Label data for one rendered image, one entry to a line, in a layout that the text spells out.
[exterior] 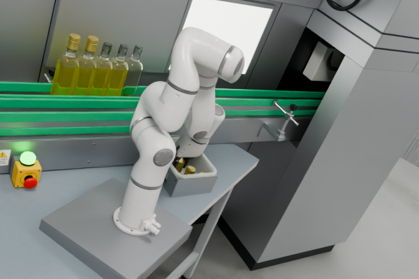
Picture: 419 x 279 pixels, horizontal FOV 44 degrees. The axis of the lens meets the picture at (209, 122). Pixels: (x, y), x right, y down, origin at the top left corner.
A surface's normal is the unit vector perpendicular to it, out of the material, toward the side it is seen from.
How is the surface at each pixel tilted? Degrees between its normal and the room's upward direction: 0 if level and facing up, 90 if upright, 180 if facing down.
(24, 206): 0
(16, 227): 0
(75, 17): 90
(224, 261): 0
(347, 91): 90
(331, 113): 90
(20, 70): 90
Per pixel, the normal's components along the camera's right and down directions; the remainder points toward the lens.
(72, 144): 0.50, 0.57
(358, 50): -0.80, 0.01
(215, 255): 0.33, -0.82
